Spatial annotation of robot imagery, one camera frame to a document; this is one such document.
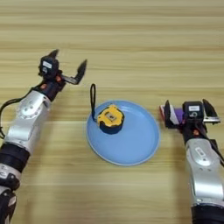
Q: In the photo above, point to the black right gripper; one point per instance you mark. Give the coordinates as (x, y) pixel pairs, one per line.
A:
(194, 127)

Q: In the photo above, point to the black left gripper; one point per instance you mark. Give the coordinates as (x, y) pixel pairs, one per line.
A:
(55, 84)

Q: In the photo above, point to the yellow black tape measure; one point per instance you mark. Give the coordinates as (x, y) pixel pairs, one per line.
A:
(111, 118)

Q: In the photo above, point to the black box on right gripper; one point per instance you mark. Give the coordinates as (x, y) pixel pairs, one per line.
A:
(193, 109)

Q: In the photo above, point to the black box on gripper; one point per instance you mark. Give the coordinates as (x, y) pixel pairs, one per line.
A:
(193, 109)
(49, 67)

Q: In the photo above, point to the purple flat rectangular block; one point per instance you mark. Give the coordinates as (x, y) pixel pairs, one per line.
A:
(179, 113)

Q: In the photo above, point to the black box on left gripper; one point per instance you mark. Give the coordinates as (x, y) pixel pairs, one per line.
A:
(49, 67)

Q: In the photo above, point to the light blue round plate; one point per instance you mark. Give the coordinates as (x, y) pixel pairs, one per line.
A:
(131, 143)

